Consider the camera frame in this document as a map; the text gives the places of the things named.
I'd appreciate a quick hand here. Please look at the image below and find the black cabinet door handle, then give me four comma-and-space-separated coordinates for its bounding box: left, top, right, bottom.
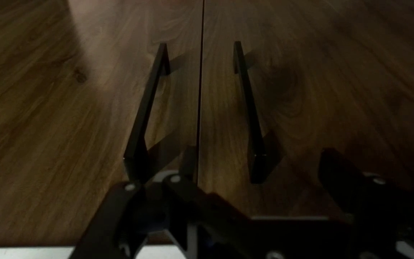
232, 40, 272, 186
123, 42, 173, 184

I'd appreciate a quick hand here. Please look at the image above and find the wooden cabinet door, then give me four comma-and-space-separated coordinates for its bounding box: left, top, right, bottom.
0, 0, 204, 247

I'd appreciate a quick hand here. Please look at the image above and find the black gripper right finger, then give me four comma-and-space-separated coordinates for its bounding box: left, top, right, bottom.
318, 148, 414, 259

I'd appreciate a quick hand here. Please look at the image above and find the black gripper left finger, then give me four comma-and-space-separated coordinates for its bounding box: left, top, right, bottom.
68, 145, 256, 259

